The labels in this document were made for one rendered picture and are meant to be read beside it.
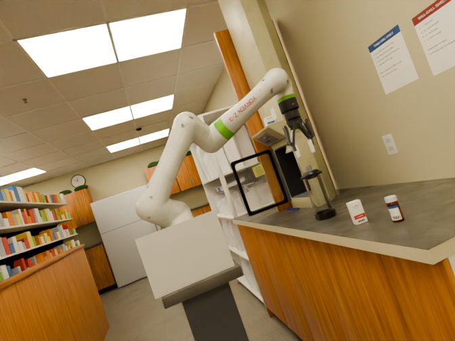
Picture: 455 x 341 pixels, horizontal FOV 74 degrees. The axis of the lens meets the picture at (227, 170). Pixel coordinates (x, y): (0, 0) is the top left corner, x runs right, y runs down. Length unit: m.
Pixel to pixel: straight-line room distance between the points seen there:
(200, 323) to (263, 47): 1.57
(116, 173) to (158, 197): 6.03
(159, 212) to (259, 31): 1.31
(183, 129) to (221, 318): 0.80
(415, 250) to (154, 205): 0.94
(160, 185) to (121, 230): 5.31
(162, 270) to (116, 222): 5.41
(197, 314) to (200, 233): 0.32
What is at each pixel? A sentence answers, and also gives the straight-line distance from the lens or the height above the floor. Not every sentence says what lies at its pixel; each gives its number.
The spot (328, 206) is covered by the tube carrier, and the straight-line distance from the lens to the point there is 1.53.
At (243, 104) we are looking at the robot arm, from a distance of 1.43.
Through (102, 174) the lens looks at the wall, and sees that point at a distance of 7.37.
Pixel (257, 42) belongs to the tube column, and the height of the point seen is 2.02.
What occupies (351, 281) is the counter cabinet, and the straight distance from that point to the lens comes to 1.36.
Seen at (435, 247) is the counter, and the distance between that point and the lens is 0.93.
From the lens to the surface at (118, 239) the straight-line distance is 6.63.
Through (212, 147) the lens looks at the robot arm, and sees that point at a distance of 1.48.
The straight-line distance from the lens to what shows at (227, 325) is 1.35.
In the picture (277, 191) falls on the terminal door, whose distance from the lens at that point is 2.15.
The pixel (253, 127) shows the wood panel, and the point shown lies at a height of 1.58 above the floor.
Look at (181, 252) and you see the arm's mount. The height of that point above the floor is 1.07.
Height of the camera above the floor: 1.26
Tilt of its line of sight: 2 degrees up
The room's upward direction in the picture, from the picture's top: 20 degrees counter-clockwise
